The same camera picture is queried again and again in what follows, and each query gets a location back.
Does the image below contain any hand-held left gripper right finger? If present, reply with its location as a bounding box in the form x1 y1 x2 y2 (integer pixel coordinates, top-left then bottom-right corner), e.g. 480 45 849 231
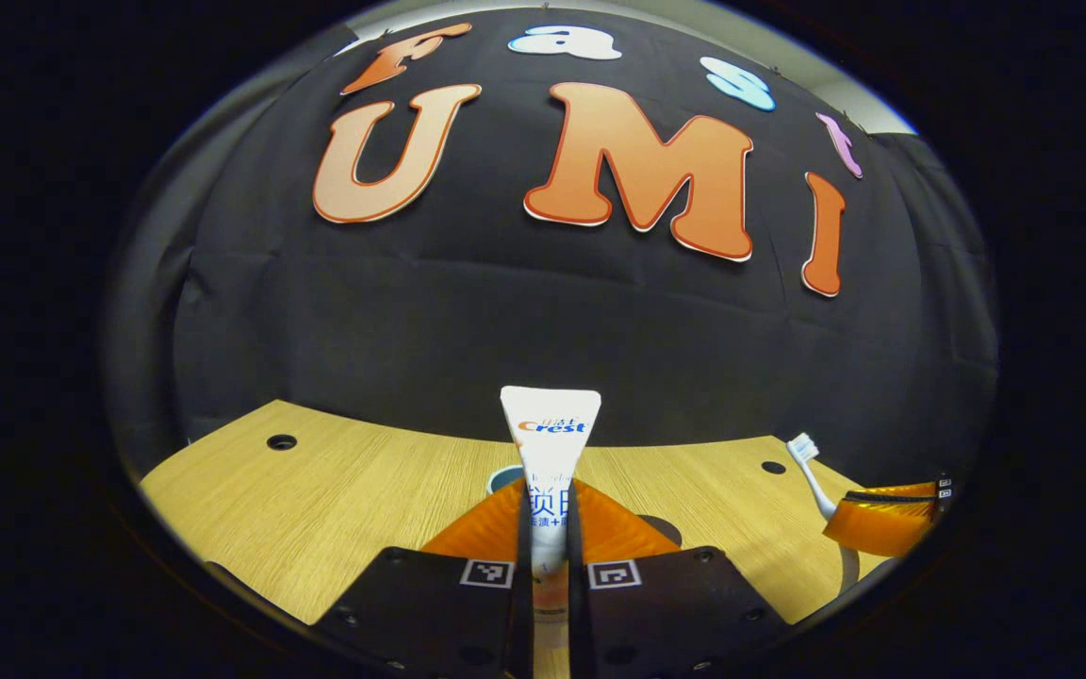
567 479 789 679

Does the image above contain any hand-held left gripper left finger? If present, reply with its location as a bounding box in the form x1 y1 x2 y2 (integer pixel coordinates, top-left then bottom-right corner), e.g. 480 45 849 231
312 479 535 679

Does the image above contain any dark brown round coaster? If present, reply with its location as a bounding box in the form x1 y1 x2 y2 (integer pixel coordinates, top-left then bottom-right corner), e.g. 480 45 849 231
637 514 684 548

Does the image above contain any white toothbrush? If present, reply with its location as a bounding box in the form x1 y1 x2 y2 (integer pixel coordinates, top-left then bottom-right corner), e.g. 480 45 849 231
785 433 838 522

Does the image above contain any white toothpaste tube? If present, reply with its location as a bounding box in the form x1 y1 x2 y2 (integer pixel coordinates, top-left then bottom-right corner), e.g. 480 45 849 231
500 386 602 652

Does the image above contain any black backdrop cloth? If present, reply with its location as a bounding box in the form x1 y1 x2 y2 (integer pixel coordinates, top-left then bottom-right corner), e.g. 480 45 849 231
100 5 1001 482

